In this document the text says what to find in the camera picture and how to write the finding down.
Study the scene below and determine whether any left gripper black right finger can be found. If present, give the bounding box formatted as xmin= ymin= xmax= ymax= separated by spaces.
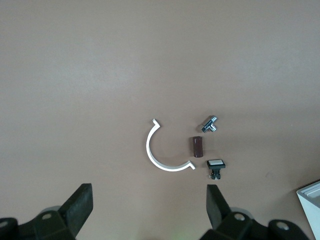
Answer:
xmin=199 ymin=184 xmax=311 ymax=240

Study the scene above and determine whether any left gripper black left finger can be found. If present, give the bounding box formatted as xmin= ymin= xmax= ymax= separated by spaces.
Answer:
xmin=0 ymin=183 xmax=94 ymax=240

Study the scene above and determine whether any white drawer cabinet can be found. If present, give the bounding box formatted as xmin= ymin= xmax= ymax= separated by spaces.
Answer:
xmin=296 ymin=179 xmax=320 ymax=240

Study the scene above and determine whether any chrome angle valve fitting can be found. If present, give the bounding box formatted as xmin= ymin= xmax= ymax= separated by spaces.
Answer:
xmin=200 ymin=115 xmax=219 ymax=133

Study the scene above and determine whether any white square push button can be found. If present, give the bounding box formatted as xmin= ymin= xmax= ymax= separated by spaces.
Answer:
xmin=206 ymin=159 xmax=227 ymax=181

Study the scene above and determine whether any white semicircular pipe clamp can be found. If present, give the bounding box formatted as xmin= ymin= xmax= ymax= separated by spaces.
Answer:
xmin=145 ymin=117 xmax=196 ymax=172

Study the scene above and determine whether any brown table cover mat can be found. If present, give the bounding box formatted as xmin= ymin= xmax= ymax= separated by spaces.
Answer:
xmin=0 ymin=0 xmax=320 ymax=240

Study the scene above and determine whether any dark brown cylinder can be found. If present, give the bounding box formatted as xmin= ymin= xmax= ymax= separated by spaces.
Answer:
xmin=191 ymin=135 xmax=204 ymax=159

